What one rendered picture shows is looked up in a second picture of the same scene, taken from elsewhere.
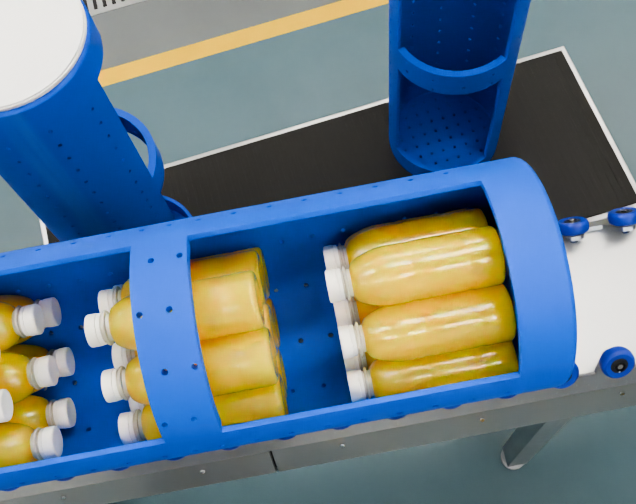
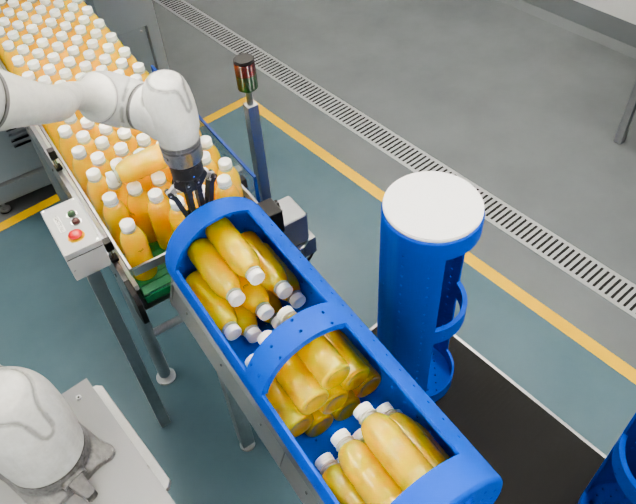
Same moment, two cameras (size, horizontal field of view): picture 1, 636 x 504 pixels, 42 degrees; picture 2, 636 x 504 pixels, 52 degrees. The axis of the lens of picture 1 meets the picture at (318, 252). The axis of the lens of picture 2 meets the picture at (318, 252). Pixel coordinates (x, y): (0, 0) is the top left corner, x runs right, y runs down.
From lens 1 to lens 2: 0.55 m
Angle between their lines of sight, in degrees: 35
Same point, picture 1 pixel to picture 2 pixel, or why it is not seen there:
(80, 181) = (398, 291)
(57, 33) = (451, 226)
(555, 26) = not seen: outside the picture
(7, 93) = (403, 223)
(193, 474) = (257, 421)
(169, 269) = (321, 321)
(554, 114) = not seen: outside the picture
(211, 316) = (312, 356)
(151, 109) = (514, 328)
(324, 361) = not seen: hidden behind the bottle
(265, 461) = (280, 455)
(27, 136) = (393, 247)
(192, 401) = (265, 368)
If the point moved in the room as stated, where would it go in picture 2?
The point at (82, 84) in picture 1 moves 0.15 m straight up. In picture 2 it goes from (434, 253) to (439, 214)
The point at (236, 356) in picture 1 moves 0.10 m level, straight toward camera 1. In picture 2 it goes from (302, 382) to (272, 421)
